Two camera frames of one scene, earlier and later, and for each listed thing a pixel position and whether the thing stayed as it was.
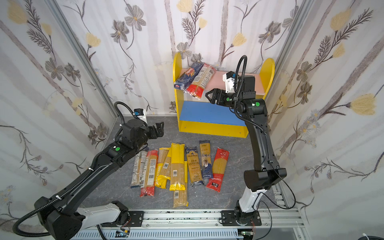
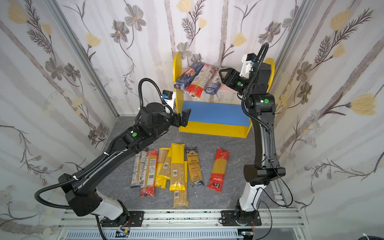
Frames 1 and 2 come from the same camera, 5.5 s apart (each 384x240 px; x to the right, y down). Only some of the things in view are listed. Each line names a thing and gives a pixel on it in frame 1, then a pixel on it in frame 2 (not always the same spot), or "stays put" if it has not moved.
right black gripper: x=219 y=98 → x=231 y=80
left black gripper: x=153 y=130 → x=177 y=119
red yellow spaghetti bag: x=219 y=165 stays put
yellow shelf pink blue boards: x=202 y=116 stays put
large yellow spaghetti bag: x=177 y=167 stays put
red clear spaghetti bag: x=148 y=188 stays put
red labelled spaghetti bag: x=199 y=83 stays put
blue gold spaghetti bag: x=206 y=160 → x=214 y=84
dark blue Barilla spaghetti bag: x=186 y=79 stays put
